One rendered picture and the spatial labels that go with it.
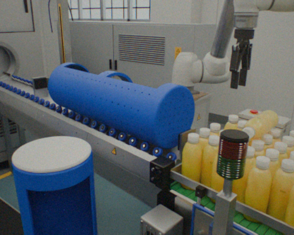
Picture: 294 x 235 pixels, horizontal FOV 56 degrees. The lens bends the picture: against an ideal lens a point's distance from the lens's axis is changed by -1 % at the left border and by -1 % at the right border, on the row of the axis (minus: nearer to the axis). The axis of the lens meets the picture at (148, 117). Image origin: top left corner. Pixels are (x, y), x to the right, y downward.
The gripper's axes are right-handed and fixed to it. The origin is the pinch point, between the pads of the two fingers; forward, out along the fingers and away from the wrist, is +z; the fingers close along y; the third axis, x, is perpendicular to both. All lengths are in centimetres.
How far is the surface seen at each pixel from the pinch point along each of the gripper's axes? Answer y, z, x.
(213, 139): 27.8, 15.6, 6.5
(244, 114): -7.4, 16.5, 1.1
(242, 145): 54, 2, 28
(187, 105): 8.5, 13.3, -18.5
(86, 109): 30, 22, -67
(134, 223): -14, 126, -77
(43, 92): 15, 30, -145
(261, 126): 17.3, 10.4, 18.4
